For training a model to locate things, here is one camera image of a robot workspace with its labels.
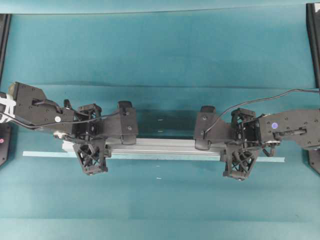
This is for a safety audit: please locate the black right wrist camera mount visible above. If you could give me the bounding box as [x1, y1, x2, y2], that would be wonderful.
[193, 105, 235, 151]

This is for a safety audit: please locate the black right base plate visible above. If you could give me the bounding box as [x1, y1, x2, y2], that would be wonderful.
[308, 149, 320, 174]

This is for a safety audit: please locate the black frame post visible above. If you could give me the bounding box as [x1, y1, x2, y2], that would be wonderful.
[306, 2, 320, 89]
[0, 13, 12, 80]

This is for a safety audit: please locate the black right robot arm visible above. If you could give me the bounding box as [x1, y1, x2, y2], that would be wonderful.
[220, 108, 320, 181]

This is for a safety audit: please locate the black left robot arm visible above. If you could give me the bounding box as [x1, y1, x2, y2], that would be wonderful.
[0, 82, 108, 176]

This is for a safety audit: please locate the black right frame post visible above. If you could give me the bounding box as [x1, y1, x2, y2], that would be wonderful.
[306, 2, 320, 89]

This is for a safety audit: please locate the teal raised foam strip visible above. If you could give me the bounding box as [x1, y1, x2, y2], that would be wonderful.
[22, 151, 285, 163]

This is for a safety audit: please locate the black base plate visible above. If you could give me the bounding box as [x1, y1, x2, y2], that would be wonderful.
[308, 149, 320, 174]
[0, 123, 12, 166]

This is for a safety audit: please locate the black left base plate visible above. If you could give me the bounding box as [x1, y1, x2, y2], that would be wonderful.
[0, 123, 12, 166]

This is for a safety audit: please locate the silver aluminium extrusion rail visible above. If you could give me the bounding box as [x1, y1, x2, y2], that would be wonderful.
[61, 137, 227, 161]

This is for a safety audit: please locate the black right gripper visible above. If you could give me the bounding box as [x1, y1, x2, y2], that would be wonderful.
[222, 108, 263, 181]

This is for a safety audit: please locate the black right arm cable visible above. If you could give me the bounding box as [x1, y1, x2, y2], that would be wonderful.
[203, 88, 320, 137]

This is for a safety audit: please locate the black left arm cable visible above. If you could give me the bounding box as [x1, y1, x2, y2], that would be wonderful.
[0, 111, 126, 131]

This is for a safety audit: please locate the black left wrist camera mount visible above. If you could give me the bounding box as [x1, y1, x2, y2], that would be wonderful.
[99, 100, 139, 146]

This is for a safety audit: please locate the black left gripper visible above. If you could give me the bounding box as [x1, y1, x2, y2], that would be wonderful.
[61, 99, 109, 176]

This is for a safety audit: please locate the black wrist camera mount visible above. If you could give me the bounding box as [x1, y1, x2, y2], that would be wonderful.
[99, 100, 139, 146]
[193, 105, 235, 151]

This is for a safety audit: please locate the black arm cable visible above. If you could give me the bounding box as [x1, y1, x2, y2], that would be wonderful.
[0, 111, 126, 131]
[203, 88, 320, 137]

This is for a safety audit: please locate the black left frame post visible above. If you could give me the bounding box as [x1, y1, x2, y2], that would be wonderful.
[0, 13, 12, 80]

